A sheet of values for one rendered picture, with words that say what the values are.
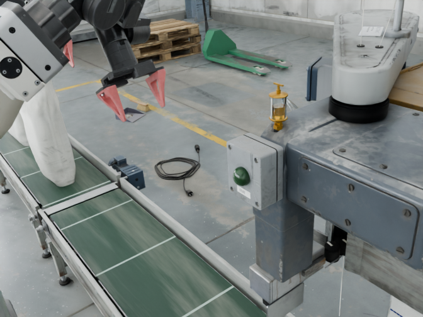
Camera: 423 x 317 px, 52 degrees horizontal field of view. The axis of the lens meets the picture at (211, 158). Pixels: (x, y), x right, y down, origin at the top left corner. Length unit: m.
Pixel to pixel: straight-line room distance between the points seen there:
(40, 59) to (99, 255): 1.35
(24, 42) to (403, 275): 0.73
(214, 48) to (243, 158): 5.70
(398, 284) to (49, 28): 0.73
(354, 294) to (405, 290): 1.49
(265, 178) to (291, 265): 0.20
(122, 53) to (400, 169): 0.59
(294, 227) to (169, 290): 1.11
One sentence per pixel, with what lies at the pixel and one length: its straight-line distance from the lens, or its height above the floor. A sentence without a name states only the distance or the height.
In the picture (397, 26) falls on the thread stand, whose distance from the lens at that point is 0.88.
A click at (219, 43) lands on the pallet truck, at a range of 6.36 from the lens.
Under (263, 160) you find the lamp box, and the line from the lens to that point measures 0.60.
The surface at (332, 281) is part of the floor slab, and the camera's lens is 2.36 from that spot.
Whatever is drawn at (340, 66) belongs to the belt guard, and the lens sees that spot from 0.68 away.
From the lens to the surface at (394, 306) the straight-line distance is 0.89.
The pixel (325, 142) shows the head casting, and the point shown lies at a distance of 0.63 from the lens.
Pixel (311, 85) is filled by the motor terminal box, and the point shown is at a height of 1.26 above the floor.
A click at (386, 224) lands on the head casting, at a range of 0.56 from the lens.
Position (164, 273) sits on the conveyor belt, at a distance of 1.85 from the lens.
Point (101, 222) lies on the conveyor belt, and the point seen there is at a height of 0.38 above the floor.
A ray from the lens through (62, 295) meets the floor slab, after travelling 2.47.
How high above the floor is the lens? 1.61
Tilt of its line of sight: 27 degrees down
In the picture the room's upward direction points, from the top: 4 degrees counter-clockwise
